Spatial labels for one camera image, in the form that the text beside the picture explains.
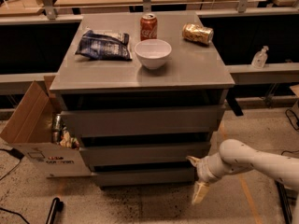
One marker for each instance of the grey drawer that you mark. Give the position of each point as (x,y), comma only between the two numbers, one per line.
(144,177)
(141,154)
(143,121)

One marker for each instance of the grey drawer cabinet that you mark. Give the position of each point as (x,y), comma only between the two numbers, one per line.
(193,76)

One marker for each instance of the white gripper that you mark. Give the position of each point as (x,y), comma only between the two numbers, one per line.
(204,170)

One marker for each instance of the grey middle drawer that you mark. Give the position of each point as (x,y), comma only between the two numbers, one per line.
(141,154)

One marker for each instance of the cardboard box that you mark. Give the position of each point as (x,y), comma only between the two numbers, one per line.
(29,131)

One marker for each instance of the white bowl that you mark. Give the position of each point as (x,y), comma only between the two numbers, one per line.
(153,53)

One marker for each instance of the silver can in box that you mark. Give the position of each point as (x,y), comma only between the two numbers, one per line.
(56,128)

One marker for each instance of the grey bottom drawer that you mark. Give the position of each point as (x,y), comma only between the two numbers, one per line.
(144,177)

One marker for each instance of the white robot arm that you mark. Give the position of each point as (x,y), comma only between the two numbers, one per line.
(236,157)

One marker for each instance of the black stand bar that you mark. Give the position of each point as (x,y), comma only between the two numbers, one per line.
(287,198)
(56,206)

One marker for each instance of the gold crushed can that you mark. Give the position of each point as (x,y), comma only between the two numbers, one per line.
(197,33)

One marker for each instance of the blue chip bag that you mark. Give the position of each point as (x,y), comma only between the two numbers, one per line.
(105,46)

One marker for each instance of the black stand bar left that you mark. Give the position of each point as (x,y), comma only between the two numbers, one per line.
(56,206)

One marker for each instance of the grey metal railing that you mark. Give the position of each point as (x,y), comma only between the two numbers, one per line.
(37,11)

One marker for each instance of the grey top drawer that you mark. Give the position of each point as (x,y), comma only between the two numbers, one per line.
(143,121)

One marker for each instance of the black stand bar right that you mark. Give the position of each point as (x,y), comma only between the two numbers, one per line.
(287,198)

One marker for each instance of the red cola can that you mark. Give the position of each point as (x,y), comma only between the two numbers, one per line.
(148,26)

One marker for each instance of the clear sanitizer bottle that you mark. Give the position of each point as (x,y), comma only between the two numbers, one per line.
(260,58)

